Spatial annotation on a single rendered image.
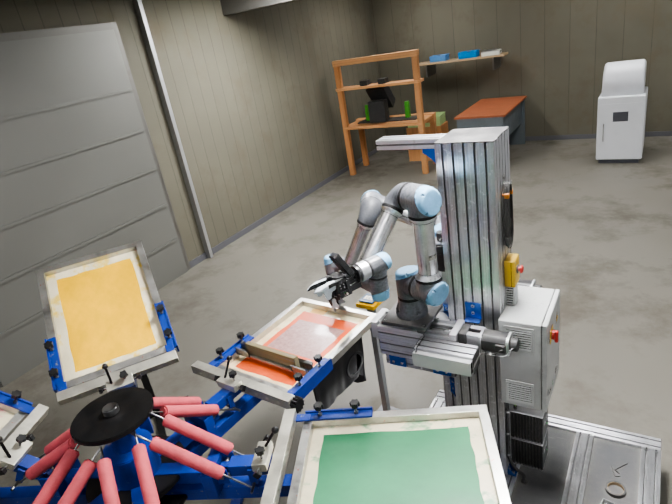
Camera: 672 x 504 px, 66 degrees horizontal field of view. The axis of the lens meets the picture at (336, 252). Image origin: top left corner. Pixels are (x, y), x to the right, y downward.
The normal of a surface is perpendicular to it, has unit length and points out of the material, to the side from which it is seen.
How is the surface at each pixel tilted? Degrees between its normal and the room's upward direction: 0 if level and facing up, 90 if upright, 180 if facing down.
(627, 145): 90
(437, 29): 90
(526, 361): 90
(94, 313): 32
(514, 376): 90
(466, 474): 0
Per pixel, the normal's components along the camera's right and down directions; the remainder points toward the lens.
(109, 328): 0.08, -0.61
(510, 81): -0.50, 0.42
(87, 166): 0.85, 0.07
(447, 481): -0.16, -0.90
